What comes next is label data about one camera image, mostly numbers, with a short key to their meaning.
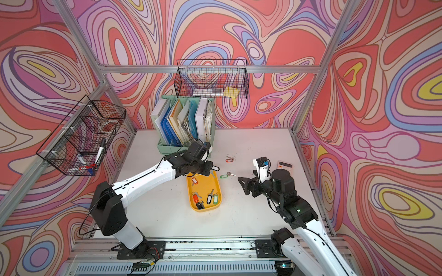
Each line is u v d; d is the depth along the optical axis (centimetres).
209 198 88
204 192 91
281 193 52
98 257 72
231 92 91
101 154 69
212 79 84
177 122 93
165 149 103
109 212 42
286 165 97
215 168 82
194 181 94
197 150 63
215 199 88
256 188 61
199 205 86
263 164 59
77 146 74
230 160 105
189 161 61
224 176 96
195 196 89
